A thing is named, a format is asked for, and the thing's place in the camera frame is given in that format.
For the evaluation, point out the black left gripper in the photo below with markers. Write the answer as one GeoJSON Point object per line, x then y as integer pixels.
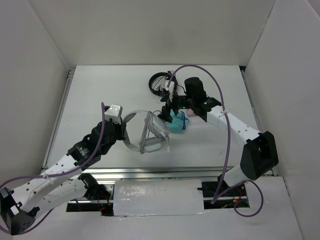
{"type": "Point", "coordinates": [121, 128]}

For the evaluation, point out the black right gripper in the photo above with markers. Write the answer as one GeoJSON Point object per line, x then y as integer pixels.
{"type": "Point", "coordinates": [165, 113]}

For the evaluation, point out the grey white over-ear headphones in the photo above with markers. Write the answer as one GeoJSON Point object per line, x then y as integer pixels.
{"type": "Point", "coordinates": [155, 134]}

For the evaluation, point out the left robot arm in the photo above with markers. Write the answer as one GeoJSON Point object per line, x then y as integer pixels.
{"type": "Point", "coordinates": [66, 180]}

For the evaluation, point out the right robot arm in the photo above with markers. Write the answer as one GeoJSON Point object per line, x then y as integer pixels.
{"type": "Point", "coordinates": [259, 151]}

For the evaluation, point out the pink blue cat-ear headphones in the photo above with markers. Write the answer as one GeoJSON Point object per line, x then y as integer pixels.
{"type": "Point", "coordinates": [190, 113]}

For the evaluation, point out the black headphones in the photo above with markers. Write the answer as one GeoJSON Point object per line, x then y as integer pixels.
{"type": "Point", "coordinates": [157, 80]}

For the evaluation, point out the white taped cover plate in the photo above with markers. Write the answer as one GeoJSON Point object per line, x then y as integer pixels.
{"type": "Point", "coordinates": [158, 198]}

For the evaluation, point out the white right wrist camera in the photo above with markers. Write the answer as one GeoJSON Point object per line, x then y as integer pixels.
{"type": "Point", "coordinates": [167, 88]}

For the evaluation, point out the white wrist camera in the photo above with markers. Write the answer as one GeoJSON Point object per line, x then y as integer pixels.
{"type": "Point", "coordinates": [167, 88]}
{"type": "Point", "coordinates": [113, 114]}

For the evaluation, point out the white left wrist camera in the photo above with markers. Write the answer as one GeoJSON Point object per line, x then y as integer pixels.
{"type": "Point", "coordinates": [113, 114]}

